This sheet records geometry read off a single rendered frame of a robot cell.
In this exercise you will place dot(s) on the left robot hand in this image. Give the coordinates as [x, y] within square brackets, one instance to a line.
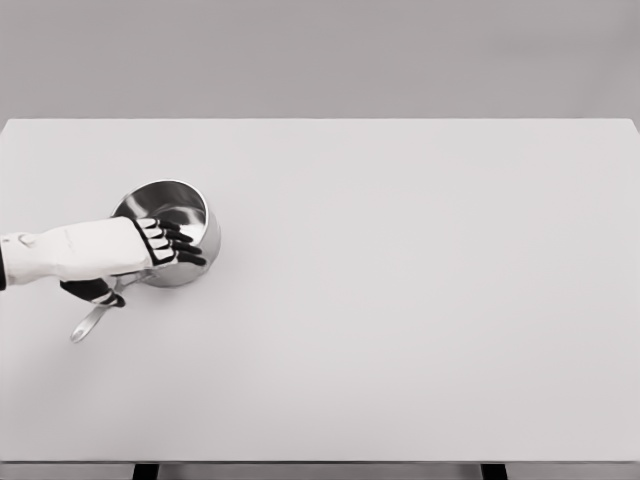
[100, 247]

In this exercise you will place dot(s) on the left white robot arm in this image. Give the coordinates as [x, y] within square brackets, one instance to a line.
[25, 257]

